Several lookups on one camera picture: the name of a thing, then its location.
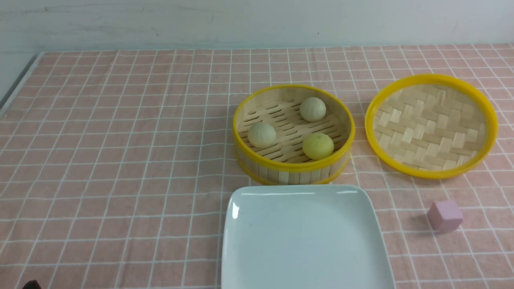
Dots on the white steamed bun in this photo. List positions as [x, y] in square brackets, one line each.
[312, 109]
[262, 135]

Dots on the pink checkered tablecloth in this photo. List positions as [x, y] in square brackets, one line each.
[117, 166]

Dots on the white steamed bun back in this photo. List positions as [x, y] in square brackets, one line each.
[312, 109]

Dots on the white square plate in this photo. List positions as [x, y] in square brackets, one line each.
[303, 237]

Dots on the bamboo steamer basket yellow rim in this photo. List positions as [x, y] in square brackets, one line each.
[284, 163]

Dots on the pink cube block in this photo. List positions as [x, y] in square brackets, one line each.
[445, 216]

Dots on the bamboo steamer lid yellow rim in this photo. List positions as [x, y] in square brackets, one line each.
[431, 126]

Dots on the yellow steamed bun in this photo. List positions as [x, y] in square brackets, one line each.
[317, 146]

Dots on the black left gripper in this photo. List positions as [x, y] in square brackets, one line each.
[33, 284]

